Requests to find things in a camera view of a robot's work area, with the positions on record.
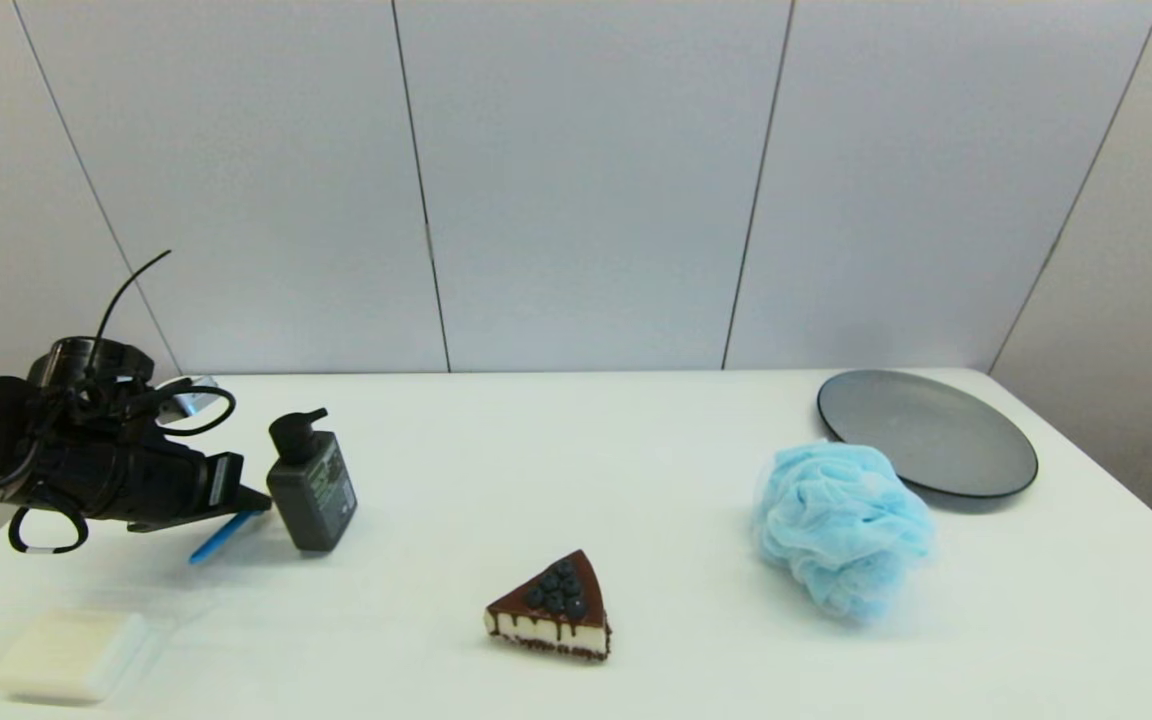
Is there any dark grey round plate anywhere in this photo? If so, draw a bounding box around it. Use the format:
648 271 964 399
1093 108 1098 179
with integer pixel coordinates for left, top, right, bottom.
816 369 1039 500

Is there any light blue mesh bath loofah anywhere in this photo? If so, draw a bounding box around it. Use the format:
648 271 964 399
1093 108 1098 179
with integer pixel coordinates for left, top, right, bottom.
751 440 935 623

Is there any chocolate blueberry cake slice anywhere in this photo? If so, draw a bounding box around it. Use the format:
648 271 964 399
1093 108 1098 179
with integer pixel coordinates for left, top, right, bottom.
484 549 612 662

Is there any thin black cable tail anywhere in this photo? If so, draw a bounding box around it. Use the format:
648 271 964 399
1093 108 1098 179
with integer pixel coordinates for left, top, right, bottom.
91 250 173 346

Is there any yellow spoon with blue handle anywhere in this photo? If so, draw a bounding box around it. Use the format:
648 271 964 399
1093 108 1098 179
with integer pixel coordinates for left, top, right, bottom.
188 508 265 565

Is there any dark grey pump bottle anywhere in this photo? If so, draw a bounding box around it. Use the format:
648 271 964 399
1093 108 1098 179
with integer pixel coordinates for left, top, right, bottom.
267 408 358 553

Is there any white soap bar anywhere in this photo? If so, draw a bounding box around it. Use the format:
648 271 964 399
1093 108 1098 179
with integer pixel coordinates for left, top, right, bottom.
0 610 152 703

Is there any thin black looping cable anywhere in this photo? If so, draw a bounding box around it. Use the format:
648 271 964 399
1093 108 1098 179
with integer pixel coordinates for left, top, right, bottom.
8 384 238 555

